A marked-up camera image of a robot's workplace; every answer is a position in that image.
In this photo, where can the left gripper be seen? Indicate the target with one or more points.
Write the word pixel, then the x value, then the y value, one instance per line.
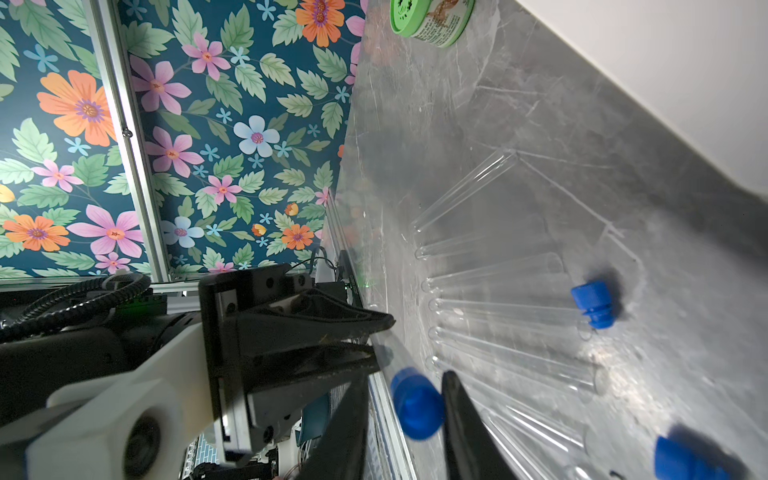
pixel 220 372

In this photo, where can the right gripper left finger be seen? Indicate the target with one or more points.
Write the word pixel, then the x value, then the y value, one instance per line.
pixel 341 451

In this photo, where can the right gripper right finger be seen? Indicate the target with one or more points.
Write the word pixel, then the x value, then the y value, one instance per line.
pixel 469 449

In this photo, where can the test tube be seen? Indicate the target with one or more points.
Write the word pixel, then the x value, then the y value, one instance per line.
pixel 547 426
pixel 544 263
pixel 494 166
pixel 570 374
pixel 395 362
pixel 486 243
pixel 545 320

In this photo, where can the blue stopper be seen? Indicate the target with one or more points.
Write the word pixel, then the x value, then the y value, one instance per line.
pixel 418 405
pixel 673 461
pixel 595 302

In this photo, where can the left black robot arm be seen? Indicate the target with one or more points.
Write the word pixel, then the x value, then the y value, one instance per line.
pixel 98 328

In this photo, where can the green lidded small jar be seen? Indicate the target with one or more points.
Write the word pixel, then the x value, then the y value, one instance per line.
pixel 437 22

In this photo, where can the white rectangular plastic box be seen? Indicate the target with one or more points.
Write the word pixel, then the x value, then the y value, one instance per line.
pixel 700 67

